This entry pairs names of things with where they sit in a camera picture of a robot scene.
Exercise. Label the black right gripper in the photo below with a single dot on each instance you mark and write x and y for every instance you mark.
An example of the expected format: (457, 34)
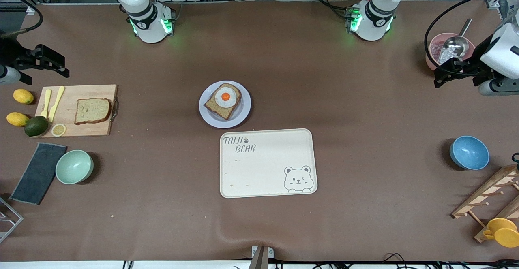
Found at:
(11, 57)

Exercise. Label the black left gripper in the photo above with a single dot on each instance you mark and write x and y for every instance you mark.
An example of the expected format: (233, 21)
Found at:
(477, 64)

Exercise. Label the brown bread slice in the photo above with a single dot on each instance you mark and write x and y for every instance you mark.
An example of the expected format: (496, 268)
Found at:
(92, 111)

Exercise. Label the white round plate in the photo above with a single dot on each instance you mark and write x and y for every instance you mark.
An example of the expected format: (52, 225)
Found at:
(243, 115)

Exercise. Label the pink bowl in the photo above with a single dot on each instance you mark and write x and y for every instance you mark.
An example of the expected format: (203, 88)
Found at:
(430, 58)

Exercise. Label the clear ice cubes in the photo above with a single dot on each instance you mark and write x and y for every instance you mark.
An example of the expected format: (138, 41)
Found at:
(438, 49)

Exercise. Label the metal scoop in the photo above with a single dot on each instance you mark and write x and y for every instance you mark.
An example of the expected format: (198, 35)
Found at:
(456, 45)

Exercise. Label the yellow plastic fork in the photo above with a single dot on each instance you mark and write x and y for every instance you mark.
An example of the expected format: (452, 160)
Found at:
(47, 99)

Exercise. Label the yellow plastic knife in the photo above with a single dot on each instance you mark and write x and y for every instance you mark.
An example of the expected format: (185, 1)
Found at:
(56, 105)

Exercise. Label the yellow lemon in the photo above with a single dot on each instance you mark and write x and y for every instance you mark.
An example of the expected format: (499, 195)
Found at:
(17, 119)
(23, 96)

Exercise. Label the wooden cutting board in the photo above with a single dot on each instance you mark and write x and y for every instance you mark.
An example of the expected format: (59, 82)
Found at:
(89, 90)

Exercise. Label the dark green avocado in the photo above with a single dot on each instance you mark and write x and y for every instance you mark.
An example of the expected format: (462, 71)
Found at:
(36, 126)

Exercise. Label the lemon slice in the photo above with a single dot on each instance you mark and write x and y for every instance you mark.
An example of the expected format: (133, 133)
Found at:
(58, 130)

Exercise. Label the blue bowl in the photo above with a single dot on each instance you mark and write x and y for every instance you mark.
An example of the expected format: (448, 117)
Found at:
(469, 152)

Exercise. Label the light green bowl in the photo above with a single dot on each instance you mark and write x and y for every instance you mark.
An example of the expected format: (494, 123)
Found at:
(74, 167)

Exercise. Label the dark grey cloth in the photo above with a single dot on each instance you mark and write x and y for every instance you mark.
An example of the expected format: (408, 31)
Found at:
(38, 173)

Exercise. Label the wooden peg rack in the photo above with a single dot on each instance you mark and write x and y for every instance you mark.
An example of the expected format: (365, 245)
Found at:
(486, 188)

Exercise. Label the yellow cup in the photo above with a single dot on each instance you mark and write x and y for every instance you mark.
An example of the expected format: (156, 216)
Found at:
(505, 233)

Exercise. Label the toast slice under egg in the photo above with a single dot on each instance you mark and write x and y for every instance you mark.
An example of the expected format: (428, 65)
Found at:
(219, 110)

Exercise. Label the fried egg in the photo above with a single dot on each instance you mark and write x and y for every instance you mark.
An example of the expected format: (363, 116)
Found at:
(225, 97)

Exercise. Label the cream tray with bear print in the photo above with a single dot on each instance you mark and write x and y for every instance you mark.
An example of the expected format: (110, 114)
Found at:
(263, 167)

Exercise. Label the grey metal camera bracket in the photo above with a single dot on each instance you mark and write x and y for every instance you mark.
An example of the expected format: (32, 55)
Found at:
(260, 257)

